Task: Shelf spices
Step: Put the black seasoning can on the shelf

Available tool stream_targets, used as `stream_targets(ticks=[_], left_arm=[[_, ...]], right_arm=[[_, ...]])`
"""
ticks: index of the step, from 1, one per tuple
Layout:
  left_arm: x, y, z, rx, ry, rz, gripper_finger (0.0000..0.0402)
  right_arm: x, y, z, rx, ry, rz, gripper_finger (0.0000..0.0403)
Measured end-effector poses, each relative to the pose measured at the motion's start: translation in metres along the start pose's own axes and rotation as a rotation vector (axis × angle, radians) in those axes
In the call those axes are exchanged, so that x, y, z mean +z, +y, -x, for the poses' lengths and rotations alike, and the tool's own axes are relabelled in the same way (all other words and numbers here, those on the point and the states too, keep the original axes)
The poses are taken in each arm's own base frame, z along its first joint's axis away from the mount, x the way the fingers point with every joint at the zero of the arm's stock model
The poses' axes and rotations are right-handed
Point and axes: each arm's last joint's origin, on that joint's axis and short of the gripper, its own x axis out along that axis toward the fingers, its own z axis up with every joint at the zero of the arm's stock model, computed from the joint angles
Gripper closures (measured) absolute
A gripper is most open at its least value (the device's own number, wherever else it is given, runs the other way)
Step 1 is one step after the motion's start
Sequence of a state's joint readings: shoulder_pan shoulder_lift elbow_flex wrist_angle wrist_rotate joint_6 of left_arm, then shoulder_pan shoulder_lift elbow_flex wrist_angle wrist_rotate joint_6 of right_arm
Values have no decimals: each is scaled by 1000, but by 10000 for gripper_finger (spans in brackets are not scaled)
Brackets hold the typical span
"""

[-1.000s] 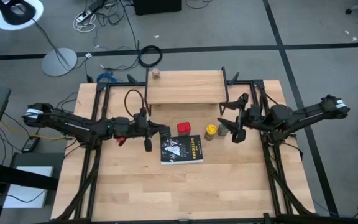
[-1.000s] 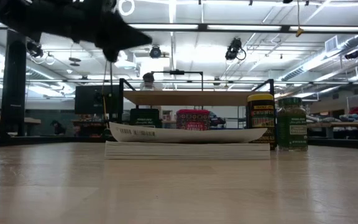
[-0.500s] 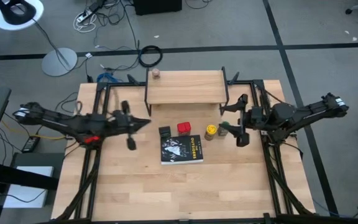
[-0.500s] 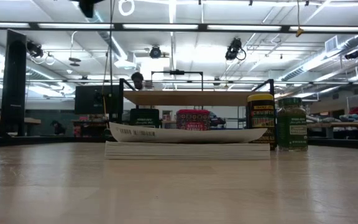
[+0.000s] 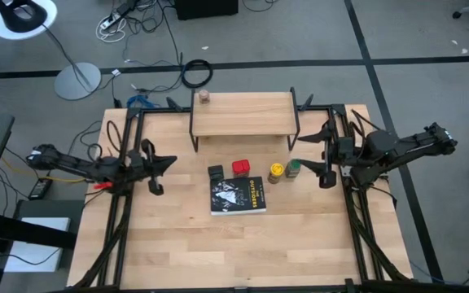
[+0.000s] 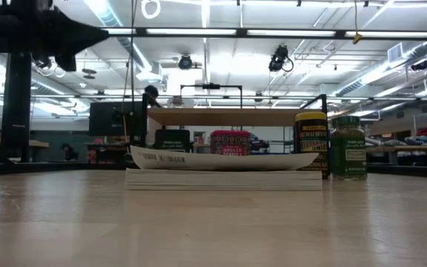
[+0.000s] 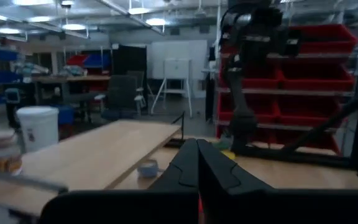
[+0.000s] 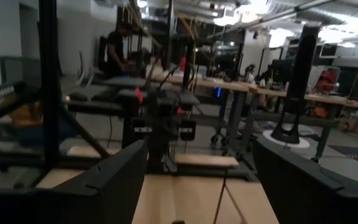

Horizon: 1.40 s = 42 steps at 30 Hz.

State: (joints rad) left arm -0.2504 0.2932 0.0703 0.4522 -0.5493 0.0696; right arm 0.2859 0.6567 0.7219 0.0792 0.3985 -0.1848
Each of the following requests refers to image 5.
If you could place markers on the white box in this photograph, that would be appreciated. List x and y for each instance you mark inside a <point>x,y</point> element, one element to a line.
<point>35,244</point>

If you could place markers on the grey cabinet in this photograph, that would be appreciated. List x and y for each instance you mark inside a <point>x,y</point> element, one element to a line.
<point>51,207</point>

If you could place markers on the red lid patterned spice tin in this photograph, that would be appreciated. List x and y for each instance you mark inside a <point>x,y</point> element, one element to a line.
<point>241,167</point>

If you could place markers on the dark green pepper tin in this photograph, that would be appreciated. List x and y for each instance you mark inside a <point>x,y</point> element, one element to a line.
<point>216,173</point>

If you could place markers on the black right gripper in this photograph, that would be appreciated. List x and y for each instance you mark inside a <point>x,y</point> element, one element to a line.
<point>344,150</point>

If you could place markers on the red clip on left arm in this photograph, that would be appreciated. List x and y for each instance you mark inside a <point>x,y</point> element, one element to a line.
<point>103,185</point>

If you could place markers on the black paperback book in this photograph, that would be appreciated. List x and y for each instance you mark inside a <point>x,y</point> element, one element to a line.
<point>234,197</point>

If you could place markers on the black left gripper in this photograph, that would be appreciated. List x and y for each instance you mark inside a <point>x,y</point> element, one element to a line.
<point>145,167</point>

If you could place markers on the black power adapter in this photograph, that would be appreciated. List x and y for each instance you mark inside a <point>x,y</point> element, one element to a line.
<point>40,189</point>

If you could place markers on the white power strip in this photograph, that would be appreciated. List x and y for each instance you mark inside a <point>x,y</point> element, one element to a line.
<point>110,21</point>

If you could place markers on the floor lamp with round base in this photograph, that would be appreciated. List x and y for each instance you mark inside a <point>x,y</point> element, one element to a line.
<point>77,81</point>

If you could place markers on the green lid herb spice jar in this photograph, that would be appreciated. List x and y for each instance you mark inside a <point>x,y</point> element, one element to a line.
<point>291,170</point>

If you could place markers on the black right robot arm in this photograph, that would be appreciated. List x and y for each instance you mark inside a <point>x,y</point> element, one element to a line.
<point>417,142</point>

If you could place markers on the yellow lid onion spice jar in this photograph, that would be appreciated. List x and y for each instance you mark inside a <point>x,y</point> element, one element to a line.
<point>276,171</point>

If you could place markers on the wooden shelf black metal frame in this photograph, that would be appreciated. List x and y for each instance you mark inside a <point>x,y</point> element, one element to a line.
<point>242,114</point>

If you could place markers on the black desk crossbar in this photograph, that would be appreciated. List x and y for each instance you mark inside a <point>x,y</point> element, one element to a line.
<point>14,230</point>

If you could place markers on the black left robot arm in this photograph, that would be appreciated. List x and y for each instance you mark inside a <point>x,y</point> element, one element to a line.
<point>67,163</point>

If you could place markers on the black box on floor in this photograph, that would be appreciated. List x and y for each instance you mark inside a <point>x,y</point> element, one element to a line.
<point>206,8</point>

